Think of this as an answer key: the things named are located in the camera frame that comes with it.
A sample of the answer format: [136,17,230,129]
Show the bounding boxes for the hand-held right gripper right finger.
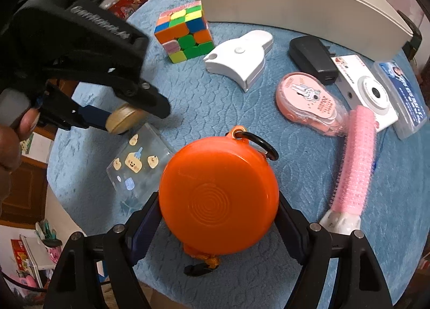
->
[275,192,393,309]

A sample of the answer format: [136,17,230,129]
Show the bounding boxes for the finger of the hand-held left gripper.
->
[35,82,113,131]
[112,79,171,119]

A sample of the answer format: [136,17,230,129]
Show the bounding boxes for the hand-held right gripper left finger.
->
[44,192,162,309]

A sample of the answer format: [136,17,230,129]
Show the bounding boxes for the small wooden round disc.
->
[106,103,147,135]

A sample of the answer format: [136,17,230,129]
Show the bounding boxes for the clear case with cartoon stickers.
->
[107,124,175,210]

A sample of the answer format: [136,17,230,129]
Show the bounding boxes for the multicoloured puzzle cube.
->
[154,0,216,64]

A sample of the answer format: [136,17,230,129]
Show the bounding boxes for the orange round case with carabiner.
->
[159,125,280,278]

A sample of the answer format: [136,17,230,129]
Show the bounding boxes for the white plastic device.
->
[203,30,274,92]

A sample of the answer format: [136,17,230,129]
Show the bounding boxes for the pink roller hair brush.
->
[319,106,378,237]

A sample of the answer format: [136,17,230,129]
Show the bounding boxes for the pink correction tape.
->
[275,72,350,136]

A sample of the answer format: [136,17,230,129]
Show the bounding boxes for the white compact camera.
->
[331,54,400,133]

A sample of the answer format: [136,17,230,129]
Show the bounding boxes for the clear case with blue label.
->
[374,60,428,141]

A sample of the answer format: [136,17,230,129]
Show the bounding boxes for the person's left hand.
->
[0,108,43,201]

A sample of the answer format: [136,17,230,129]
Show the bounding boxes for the red printed box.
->
[107,0,138,21]

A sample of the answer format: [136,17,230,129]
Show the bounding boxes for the holder with green pens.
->
[35,220,63,248]

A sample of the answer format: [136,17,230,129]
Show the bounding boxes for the red picture book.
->
[10,238,29,271]

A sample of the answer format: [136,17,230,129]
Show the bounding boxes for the black power adapter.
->
[289,35,339,85]

